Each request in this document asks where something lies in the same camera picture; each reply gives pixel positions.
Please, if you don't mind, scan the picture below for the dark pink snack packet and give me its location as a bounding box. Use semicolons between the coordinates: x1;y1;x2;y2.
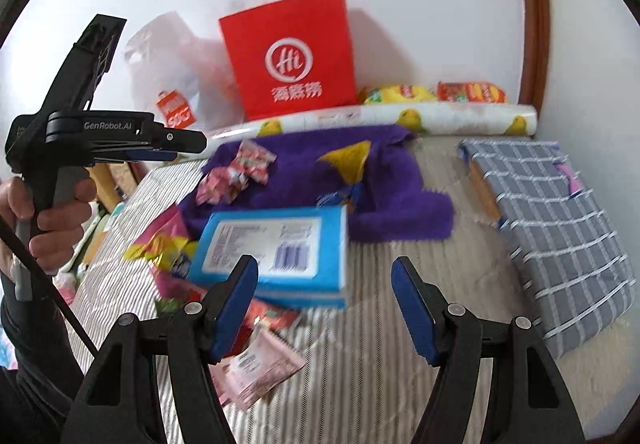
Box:
195;167;247;205

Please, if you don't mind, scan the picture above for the white pink floral candy packet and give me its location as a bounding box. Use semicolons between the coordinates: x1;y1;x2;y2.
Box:
232;139;277;185

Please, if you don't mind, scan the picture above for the light pink snowflake-crisp packet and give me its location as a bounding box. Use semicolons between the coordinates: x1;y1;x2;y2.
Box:
209;329;307;410

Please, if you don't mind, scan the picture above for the small yellow snack packet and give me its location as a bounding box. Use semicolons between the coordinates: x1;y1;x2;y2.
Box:
317;141;371;185

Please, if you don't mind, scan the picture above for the person's left hand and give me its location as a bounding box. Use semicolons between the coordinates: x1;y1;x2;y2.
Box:
1;177;96;274

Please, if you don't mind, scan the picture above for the wooden chair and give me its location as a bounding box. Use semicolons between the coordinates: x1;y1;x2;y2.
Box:
89;162;148;213

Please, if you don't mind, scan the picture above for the white Miniso plastic bag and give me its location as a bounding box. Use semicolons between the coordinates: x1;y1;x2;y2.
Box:
124;11;244;132

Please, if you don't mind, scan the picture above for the pink yellow snack bag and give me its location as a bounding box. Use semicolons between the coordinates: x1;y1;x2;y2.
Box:
124;204;198;279

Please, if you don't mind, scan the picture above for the striped grey mattress cover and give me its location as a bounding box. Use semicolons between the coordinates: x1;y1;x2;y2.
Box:
64;135;640;444

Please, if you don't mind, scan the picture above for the red paper shopping bag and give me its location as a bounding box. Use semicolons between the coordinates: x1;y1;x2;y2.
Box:
219;0;357;120

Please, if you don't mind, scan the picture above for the blue tissue pack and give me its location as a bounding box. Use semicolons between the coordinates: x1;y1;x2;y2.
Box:
188;205;349;308

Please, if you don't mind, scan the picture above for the red foil candy wrapper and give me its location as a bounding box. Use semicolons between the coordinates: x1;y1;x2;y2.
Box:
243;299;300;331

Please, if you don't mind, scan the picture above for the purple towel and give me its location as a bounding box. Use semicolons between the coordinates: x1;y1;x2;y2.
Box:
179;124;454;243

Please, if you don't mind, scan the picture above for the yellow chips bag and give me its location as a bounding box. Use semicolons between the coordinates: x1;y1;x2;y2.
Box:
359;85;438;104

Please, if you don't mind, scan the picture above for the rolled lemon-print paper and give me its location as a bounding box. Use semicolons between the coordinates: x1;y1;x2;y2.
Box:
207;101;538;141

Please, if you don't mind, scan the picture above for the orange chips bag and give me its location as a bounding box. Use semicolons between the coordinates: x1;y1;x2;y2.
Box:
436;82;506;104

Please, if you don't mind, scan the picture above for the black cable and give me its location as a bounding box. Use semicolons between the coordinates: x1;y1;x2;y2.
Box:
0;213;100;358

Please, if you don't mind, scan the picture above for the brown wooden door frame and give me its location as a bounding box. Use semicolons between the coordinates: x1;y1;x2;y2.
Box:
518;0;551;113

